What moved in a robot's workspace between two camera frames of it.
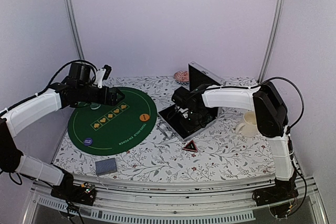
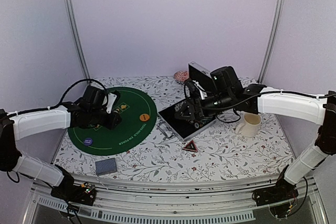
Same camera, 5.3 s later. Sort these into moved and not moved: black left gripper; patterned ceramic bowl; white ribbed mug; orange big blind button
Moved: black left gripper
Not moved: patterned ceramic bowl; orange big blind button; white ribbed mug
